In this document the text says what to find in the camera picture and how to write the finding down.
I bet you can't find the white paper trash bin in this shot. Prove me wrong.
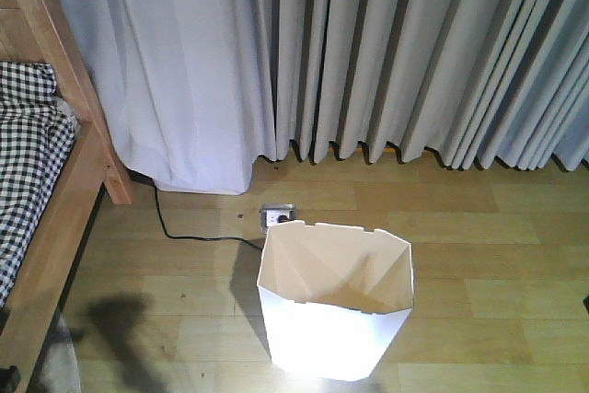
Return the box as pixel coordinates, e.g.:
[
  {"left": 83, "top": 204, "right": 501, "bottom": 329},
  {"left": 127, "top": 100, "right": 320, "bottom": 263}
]
[{"left": 257, "top": 220, "right": 414, "bottom": 381}]

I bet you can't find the floor power outlet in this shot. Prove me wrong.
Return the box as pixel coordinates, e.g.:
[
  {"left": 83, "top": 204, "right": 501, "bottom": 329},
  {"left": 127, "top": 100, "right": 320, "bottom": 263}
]
[{"left": 260, "top": 203, "right": 296, "bottom": 235}]

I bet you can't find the light grey curtain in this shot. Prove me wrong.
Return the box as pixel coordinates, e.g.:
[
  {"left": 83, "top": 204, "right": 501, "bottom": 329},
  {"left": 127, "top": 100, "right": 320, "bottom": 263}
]
[{"left": 61, "top": 0, "right": 588, "bottom": 194}]

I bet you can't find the black white checkered blanket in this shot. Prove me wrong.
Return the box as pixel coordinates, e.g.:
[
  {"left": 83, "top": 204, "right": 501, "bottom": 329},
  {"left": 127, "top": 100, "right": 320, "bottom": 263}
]
[{"left": 1, "top": 61, "right": 78, "bottom": 305}]

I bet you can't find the grey round rug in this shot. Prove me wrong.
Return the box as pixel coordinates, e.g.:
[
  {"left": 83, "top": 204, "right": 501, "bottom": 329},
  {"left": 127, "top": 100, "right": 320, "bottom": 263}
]
[{"left": 28, "top": 309, "right": 82, "bottom": 393}]

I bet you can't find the black power cord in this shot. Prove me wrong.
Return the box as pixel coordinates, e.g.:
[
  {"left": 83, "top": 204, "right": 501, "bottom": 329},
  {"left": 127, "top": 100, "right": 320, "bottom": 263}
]
[{"left": 153, "top": 183, "right": 291, "bottom": 251}]

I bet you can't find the wooden bed frame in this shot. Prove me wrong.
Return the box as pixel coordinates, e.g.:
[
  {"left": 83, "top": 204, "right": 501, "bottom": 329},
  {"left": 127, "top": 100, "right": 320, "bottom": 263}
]
[{"left": 1, "top": 0, "right": 132, "bottom": 392}]

